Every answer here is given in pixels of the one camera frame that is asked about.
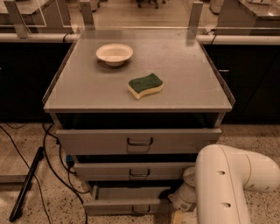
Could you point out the middle grey post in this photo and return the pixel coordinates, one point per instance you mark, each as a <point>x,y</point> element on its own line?
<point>87,16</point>

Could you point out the grey bottom drawer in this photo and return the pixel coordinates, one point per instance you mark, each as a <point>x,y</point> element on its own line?
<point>122,200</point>

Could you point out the grey drawer cabinet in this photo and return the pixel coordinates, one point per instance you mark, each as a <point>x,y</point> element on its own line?
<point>136,104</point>

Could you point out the black office chair base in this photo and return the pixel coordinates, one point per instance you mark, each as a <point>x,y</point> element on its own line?
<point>150,2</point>

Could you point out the grey middle drawer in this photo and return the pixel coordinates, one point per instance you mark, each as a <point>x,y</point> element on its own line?
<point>131,171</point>

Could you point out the green yellow sponge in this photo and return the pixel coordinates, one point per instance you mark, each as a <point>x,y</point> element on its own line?
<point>147,85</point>

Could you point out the grey post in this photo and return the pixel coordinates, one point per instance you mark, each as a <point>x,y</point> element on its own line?
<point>195,14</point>
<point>87,16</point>
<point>16,18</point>

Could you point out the black bar on floor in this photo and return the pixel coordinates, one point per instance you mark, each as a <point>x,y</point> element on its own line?
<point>16,211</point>

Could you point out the background grey desk left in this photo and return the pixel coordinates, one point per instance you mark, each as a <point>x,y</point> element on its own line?
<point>40,16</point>

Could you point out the grey drawer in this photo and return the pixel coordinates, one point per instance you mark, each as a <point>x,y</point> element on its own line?
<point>122,200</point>
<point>131,171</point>
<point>135,141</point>

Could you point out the white horizontal rail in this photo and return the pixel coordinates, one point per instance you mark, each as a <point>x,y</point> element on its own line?
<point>204,39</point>

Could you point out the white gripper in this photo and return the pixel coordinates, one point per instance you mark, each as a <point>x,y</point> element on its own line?
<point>184,199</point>

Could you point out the left grey post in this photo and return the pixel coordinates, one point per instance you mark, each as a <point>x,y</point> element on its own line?
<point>16,18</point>

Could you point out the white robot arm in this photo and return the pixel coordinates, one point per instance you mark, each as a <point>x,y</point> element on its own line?
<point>215,186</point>

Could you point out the background grey desk right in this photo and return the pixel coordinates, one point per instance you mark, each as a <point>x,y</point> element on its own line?
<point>249,18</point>

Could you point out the right grey post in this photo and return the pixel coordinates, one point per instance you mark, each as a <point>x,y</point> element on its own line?
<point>195,14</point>

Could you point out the background grey desk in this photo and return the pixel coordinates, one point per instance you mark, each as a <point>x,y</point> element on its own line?
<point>40,16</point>
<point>249,18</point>

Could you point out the white bowl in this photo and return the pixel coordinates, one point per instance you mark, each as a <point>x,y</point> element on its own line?
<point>114,55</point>

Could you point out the grey top drawer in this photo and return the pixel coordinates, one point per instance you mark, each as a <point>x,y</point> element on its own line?
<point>135,141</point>

